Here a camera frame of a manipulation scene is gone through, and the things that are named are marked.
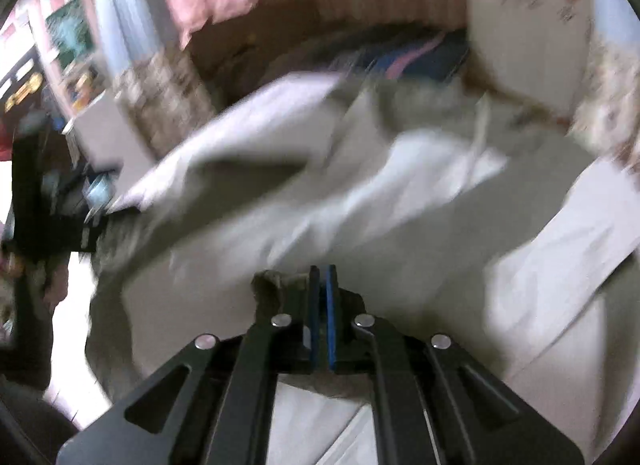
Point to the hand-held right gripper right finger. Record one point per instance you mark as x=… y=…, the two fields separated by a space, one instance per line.
x=331 y=317

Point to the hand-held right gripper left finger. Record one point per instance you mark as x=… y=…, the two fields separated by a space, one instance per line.
x=314 y=317

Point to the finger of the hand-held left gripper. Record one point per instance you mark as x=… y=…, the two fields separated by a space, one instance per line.
x=100 y=192

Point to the grey garment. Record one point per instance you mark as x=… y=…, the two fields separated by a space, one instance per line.
x=310 y=205

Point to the floral lace curtain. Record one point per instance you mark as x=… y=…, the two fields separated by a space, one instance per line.
x=167 y=100

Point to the light blue curtain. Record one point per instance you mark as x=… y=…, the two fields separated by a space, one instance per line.
x=117 y=0

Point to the floral white bed sheet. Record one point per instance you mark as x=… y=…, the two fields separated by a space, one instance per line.
x=560 y=295

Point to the blue pink striped blanket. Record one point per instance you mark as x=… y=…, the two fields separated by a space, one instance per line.
x=400 y=57

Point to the floral lace cloth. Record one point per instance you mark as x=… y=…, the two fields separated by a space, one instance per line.
x=612 y=100

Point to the green wall picture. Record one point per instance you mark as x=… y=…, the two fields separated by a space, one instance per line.
x=70 y=32

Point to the brown bed frame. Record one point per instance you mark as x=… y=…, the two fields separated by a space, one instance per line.
x=235 y=50

